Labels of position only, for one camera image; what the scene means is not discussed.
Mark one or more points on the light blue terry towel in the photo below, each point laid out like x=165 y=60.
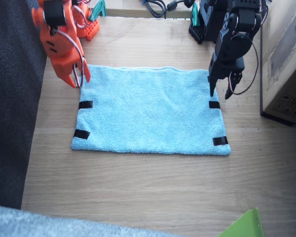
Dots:
x=150 y=111

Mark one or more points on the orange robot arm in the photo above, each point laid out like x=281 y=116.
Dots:
x=85 y=27

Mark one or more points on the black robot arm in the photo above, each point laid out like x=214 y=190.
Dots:
x=245 y=17

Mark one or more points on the black tape strip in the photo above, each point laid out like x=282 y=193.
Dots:
x=85 y=104
x=81 y=134
x=214 y=104
x=220 y=141

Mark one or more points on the brown cardboard box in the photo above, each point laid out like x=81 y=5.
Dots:
x=286 y=61

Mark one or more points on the teal table clamp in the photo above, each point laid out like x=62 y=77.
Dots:
x=195 y=14
x=98 y=10

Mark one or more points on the dark grey felt sheet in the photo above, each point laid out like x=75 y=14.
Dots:
x=12 y=98

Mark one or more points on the light grey felt sheet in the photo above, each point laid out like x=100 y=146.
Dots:
x=39 y=224

